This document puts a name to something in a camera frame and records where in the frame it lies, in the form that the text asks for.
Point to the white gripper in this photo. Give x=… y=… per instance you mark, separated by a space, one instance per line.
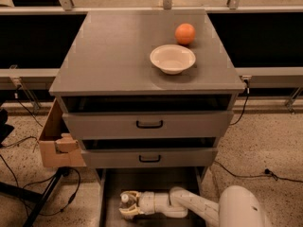
x=146 y=202

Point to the clear plastic water bottle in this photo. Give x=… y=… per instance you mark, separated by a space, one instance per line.
x=124 y=201

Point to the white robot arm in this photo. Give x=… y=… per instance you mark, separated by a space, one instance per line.
x=237 y=206

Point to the grey bottom drawer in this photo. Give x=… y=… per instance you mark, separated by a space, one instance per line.
x=160 y=180

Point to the grey drawer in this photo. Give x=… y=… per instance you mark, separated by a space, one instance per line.
x=149 y=157
x=160 y=180
x=93 y=126

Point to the grey middle drawer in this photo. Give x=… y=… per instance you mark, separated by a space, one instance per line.
x=149 y=157

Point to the grey top drawer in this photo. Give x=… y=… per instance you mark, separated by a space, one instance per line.
x=93 y=126

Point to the grey drawer cabinet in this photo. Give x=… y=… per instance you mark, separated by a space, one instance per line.
x=108 y=71

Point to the black tripod stand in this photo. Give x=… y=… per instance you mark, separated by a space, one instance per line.
x=33 y=201

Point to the cardboard box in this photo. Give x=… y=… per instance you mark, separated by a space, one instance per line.
x=57 y=147

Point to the white bowl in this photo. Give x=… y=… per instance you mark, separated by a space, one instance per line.
x=172 y=59

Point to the orange fruit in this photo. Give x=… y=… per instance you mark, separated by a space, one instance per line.
x=185 y=34

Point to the metal railing frame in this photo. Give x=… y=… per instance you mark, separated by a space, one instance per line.
x=265 y=45

